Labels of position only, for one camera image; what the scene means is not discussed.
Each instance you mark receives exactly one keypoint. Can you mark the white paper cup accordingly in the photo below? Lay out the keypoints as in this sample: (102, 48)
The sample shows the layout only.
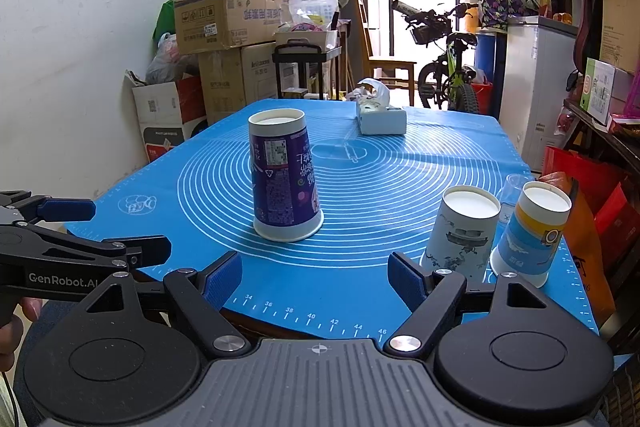
(460, 237)

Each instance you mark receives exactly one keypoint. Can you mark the dark wooden shelf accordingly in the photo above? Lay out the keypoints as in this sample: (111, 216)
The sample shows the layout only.
(625, 157)

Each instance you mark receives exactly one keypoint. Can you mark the orange bottle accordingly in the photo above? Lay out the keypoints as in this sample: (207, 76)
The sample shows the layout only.
(544, 2)

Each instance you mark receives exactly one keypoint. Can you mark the open brown cardboard box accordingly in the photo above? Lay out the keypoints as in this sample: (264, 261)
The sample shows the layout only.
(225, 19)

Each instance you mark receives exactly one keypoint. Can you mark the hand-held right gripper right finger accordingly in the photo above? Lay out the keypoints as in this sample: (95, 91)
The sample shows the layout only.
(406, 281)

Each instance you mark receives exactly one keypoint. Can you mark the blue silicone baking mat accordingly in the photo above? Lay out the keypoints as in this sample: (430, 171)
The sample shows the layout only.
(400, 177)

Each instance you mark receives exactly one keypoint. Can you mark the white chest freezer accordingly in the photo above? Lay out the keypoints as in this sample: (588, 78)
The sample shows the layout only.
(537, 92)

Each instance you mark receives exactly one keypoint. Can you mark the clear plastic storage bin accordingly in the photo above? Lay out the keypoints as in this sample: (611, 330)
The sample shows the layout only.
(307, 38)

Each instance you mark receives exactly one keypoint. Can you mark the green and white box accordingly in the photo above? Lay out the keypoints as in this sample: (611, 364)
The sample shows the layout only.
(605, 89)

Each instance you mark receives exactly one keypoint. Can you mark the orange paper bag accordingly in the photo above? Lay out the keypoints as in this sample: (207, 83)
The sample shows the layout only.
(585, 257)

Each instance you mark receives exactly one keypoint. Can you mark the black utility cart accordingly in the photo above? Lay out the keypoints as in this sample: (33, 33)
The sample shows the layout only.
(300, 57)

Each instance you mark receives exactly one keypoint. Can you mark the flat brown cardboard box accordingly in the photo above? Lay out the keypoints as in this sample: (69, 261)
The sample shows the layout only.
(620, 17)

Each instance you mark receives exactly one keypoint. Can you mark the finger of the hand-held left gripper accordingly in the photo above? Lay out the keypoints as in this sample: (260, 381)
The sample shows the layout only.
(67, 209)
(147, 249)

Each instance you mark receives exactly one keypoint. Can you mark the red bucket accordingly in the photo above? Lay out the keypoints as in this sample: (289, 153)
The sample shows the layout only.
(481, 97)

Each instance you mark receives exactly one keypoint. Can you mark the wooden chair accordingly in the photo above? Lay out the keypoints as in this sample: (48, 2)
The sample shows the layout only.
(395, 67)

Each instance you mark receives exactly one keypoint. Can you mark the person's left hand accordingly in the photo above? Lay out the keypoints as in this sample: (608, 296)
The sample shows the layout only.
(9, 339)

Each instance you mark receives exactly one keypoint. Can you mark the clear plastic cup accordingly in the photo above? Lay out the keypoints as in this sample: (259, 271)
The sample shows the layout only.
(511, 191)

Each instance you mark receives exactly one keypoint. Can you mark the green bag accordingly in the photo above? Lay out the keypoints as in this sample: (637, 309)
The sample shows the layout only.
(164, 19)

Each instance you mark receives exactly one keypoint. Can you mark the red paper bag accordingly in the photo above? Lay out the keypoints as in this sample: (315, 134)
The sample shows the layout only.
(585, 172)

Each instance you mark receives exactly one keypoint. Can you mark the yellow and blue paper cup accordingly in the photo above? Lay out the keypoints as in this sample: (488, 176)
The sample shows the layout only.
(530, 239)

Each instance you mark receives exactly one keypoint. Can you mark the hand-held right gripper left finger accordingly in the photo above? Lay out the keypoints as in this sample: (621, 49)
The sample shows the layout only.
(221, 281)

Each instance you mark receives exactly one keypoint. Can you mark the purple paper cup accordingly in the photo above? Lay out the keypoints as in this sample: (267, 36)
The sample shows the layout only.
(282, 187)

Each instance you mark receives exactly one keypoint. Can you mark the red and white cardboard box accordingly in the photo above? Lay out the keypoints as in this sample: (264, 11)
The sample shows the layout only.
(162, 114)

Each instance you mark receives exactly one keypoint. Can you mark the white tissue box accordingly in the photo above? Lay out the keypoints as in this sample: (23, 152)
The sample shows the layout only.
(382, 122)

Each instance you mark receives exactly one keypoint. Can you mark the black and green bicycle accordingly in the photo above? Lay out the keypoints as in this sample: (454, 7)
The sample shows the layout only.
(450, 77)

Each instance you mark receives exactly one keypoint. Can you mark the tall brown cardboard box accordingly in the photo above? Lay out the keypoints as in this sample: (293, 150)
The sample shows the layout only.
(235, 79)

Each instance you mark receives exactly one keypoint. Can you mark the yellow jug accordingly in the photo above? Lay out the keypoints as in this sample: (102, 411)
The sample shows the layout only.
(470, 7)

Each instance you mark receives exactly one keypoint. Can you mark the blue plastic barrel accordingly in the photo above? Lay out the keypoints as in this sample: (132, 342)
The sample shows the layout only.
(487, 57)

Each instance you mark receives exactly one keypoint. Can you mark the white plastic bag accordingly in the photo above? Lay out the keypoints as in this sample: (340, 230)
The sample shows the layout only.
(167, 62)

